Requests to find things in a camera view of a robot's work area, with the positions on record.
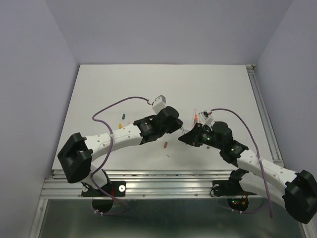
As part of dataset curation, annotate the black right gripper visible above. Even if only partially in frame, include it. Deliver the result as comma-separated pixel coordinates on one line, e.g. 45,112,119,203
177,123,222,150

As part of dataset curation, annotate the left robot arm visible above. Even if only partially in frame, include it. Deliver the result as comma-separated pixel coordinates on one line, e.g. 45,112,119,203
57,106,183,183

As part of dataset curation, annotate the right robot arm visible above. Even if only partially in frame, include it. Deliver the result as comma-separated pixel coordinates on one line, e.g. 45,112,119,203
178,121,317,224

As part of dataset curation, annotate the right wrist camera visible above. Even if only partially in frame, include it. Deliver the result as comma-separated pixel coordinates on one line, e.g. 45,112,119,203
198,111,213,126

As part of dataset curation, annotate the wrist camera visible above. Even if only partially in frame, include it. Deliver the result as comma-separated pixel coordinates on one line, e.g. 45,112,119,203
152,95,166,114
198,111,213,126

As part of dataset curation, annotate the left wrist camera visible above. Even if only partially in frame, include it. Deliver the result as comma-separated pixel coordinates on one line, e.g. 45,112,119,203
152,95,166,114

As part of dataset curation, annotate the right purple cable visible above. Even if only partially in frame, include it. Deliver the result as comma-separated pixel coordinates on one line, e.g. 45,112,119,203
210,108,273,219

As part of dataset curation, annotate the purple cable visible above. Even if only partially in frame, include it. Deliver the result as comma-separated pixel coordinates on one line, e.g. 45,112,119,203
91,96,129,215
210,108,273,219

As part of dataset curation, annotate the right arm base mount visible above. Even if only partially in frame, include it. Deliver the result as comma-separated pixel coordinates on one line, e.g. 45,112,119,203
210,169,262,214

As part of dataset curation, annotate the aluminium right side rail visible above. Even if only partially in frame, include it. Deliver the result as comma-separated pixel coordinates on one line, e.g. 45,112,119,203
246,64,285,167

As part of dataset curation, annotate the aluminium front rail frame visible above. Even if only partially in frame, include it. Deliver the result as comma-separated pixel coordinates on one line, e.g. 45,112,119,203
30,171,305,238

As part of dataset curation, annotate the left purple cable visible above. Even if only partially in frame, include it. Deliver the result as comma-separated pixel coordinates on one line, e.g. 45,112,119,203
91,96,129,215

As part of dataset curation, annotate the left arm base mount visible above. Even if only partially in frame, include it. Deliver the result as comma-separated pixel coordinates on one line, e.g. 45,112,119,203
81,171,129,216

